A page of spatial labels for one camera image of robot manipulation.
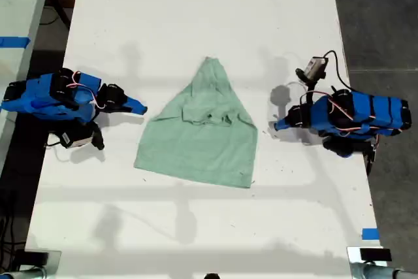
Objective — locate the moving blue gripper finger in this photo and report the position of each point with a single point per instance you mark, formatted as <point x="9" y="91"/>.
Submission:
<point x="132" y="110"/>
<point x="282" y="128"/>

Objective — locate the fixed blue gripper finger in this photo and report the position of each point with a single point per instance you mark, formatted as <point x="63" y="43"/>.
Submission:
<point x="282" y="122"/>
<point x="135" y="103"/>

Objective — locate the pale green T-shirt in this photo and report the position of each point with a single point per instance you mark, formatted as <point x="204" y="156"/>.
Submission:
<point x="199" y="138"/>

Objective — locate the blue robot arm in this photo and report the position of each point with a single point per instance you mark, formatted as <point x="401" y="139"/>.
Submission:
<point x="359" y="115"/>
<point x="45" y="97"/>

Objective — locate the long blue tape strip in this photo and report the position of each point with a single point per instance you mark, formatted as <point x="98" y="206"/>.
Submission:
<point x="14" y="42"/>

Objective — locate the white side table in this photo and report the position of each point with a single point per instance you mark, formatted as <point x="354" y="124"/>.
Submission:
<point x="19" y="30"/>

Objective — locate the short blue tape strip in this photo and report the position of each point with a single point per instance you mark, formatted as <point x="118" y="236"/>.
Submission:
<point x="370" y="234"/>

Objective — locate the wide black box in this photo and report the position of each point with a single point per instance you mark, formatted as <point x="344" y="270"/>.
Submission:
<point x="375" y="254"/>

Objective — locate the black round object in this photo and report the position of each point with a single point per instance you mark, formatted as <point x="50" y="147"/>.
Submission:
<point x="211" y="276"/>

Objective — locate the metal pipe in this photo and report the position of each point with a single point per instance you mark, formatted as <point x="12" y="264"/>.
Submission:
<point x="382" y="272"/>
<point x="23" y="273"/>

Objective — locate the small black box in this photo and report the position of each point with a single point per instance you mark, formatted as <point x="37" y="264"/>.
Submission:
<point x="36" y="257"/>

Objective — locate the black camera stalk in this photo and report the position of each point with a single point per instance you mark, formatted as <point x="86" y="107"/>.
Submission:
<point x="311" y="88"/>

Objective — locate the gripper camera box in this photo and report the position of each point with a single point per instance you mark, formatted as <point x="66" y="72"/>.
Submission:
<point x="78" y="138"/>
<point x="314" y="68"/>

